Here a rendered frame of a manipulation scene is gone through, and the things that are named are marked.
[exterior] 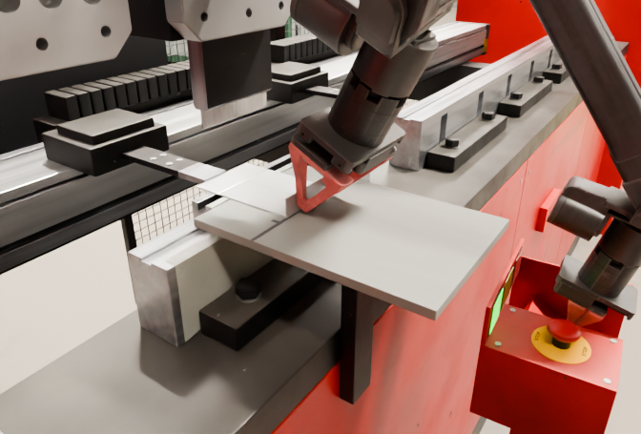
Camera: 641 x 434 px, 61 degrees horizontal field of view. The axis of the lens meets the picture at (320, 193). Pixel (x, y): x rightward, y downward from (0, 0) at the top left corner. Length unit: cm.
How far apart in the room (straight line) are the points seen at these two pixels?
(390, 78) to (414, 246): 15
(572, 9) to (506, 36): 201
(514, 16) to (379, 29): 229
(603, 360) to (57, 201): 72
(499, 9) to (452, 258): 226
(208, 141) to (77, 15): 53
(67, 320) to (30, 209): 148
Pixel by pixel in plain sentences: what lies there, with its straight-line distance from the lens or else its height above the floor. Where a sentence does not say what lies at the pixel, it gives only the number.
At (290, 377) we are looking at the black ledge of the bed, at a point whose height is 87.
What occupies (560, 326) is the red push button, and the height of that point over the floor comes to 81.
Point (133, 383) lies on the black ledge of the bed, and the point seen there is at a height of 87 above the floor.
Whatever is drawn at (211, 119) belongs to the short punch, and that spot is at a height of 109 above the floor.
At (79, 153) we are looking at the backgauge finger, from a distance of 74.
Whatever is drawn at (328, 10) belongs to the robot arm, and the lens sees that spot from 47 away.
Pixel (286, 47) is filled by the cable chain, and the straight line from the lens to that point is 126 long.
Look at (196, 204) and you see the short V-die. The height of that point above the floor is 100.
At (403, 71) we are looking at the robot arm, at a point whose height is 116.
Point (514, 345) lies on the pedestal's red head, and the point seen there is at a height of 78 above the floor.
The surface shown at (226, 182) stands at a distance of 63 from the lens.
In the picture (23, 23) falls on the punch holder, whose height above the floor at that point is 121.
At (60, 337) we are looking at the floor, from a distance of 214.
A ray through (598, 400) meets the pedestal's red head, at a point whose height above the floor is 76.
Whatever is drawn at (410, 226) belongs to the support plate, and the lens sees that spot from 54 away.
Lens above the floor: 125
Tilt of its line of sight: 25 degrees down
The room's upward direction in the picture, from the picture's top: straight up
